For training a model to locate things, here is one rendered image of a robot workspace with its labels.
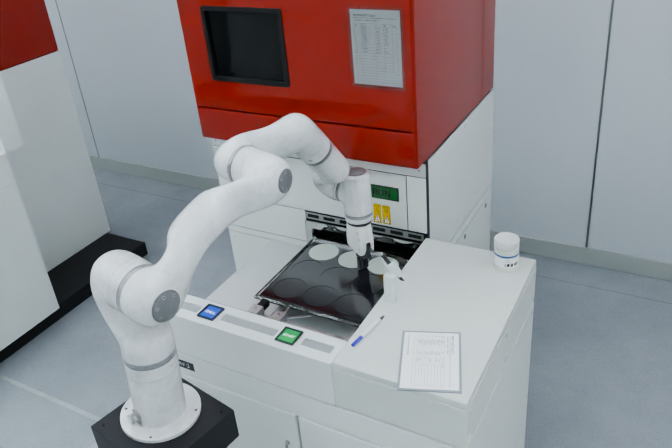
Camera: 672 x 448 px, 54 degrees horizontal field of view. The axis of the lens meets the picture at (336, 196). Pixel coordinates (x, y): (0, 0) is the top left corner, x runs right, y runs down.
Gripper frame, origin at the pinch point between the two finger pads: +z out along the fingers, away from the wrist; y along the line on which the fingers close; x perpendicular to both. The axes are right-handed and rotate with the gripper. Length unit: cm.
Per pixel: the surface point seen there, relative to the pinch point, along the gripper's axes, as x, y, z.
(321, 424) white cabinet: -33, 36, 20
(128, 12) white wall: -13, -298, -31
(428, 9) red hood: 26, 1, -74
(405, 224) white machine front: 17.0, -1.9, -7.1
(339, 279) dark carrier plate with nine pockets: -8.9, 1.1, 2.6
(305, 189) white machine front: -4.4, -31.6, -13.3
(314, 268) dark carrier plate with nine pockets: -13.0, -8.7, 2.6
